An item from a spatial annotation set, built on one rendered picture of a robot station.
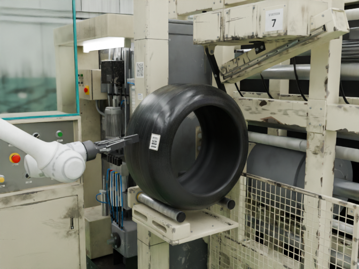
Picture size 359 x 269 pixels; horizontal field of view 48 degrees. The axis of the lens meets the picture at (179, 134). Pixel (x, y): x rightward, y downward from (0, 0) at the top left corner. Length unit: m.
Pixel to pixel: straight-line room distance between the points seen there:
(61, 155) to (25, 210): 0.93
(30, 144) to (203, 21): 1.07
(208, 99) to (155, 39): 0.46
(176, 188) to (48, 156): 0.57
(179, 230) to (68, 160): 0.64
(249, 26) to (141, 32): 0.52
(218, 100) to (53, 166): 0.76
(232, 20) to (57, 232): 1.40
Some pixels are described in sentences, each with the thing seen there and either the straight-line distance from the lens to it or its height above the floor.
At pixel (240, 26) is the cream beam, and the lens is 1.80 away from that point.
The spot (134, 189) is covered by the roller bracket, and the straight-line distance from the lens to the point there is 1.94.
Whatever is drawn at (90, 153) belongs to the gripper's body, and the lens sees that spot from 1.51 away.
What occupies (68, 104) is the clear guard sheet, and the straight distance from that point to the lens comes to 2.18.
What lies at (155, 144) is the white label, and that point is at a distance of 1.56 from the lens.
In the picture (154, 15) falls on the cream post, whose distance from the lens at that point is 1.97.
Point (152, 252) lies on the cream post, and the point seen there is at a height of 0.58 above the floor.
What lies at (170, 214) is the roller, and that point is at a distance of 1.72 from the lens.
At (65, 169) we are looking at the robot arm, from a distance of 1.27.
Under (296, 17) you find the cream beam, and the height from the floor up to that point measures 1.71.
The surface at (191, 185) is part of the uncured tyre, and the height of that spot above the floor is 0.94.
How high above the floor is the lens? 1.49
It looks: 9 degrees down
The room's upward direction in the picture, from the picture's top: straight up
